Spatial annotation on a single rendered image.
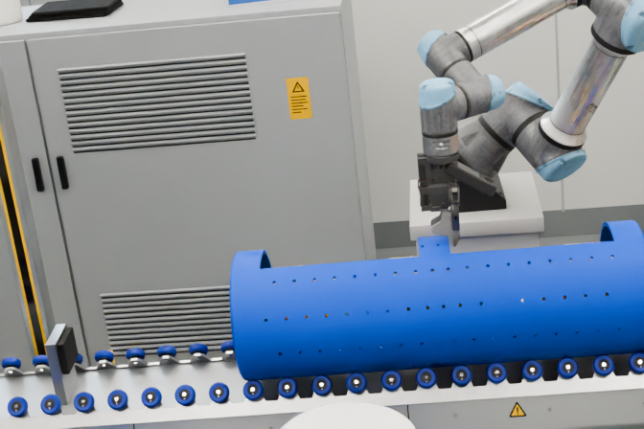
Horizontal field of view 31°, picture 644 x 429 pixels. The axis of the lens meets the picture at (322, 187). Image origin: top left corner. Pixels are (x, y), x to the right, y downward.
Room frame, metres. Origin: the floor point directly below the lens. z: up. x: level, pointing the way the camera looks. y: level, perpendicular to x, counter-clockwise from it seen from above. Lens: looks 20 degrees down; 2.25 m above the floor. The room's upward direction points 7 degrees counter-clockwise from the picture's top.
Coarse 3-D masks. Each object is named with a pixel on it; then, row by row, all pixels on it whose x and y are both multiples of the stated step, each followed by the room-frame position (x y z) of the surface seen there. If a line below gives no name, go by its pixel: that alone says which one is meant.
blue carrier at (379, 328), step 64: (256, 256) 2.35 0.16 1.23; (448, 256) 2.26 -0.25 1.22; (512, 256) 2.24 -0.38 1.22; (576, 256) 2.21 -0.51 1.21; (640, 256) 2.19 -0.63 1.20; (256, 320) 2.22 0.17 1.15; (320, 320) 2.20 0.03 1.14; (384, 320) 2.19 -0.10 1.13; (448, 320) 2.18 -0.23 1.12; (512, 320) 2.16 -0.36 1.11; (576, 320) 2.15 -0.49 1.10; (640, 320) 2.14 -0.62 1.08
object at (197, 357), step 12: (132, 360) 2.46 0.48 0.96; (168, 360) 2.45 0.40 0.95; (180, 360) 2.47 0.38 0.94; (192, 360) 2.46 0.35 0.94; (204, 360) 2.46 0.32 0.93; (216, 360) 2.46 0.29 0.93; (12, 372) 2.49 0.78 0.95; (24, 372) 2.51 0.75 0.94; (36, 372) 2.49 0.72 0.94; (48, 372) 2.50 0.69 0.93
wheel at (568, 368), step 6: (564, 360) 2.20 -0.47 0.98; (570, 360) 2.20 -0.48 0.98; (558, 366) 2.19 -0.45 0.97; (564, 366) 2.19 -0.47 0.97; (570, 366) 2.19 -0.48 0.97; (576, 366) 2.19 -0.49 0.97; (558, 372) 2.19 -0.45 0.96; (564, 372) 2.18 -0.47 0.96; (570, 372) 2.18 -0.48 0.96; (576, 372) 2.18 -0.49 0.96
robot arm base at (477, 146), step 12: (480, 120) 2.74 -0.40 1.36; (468, 132) 2.73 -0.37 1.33; (480, 132) 2.72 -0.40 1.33; (492, 132) 2.70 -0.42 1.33; (468, 144) 2.72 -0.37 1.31; (480, 144) 2.70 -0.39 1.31; (492, 144) 2.70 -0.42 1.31; (504, 144) 2.70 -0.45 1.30; (468, 156) 2.69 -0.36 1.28; (480, 156) 2.69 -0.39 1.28; (492, 156) 2.69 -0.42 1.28; (504, 156) 2.71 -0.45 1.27; (480, 168) 2.68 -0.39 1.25; (492, 168) 2.72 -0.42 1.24
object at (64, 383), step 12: (60, 324) 2.44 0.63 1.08; (60, 336) 2.38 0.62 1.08; (72, 336) 2.41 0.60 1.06; (48, 348) 2.34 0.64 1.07; (60, 348) 2.34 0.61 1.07; (72, 348) 2.40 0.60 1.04; (48, 360) 2.34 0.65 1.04; (60, 360) 2.34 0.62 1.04; (72, 360) 2.38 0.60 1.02; (60, 372) 2.34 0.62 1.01; (72, 372) 2.41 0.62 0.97; (60, 384) 2.34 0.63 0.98; (72, 384) 2.40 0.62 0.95; (60, 396) 2.34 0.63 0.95
